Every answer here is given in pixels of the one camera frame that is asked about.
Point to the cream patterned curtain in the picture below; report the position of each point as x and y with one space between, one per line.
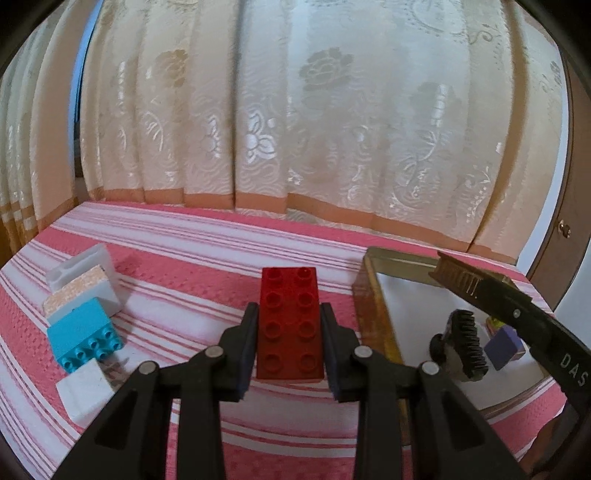
438 121

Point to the brass door knob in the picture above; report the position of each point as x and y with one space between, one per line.
564 229

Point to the lime green block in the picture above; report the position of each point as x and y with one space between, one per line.
494 324

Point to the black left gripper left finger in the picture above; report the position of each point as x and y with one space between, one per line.
128 439

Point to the floral beige white box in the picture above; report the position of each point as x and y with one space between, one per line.
92 284

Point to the red striped tablecloth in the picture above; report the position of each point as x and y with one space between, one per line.
187 274

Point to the cyan building brick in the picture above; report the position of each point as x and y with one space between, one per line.
84 334

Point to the gold metal tray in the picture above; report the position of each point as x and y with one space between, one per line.
400 308

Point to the brown wooden door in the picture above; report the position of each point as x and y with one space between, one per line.
556 265

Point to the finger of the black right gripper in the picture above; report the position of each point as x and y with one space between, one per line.
499 300

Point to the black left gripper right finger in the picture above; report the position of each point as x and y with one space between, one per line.
449 437

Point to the black toothed gear toy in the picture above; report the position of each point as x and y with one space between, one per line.
457 350

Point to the white foam block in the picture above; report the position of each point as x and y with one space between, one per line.
84 393

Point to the red building brick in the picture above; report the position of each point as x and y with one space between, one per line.
289 341

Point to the dark blue block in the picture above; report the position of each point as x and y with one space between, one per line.
504 347

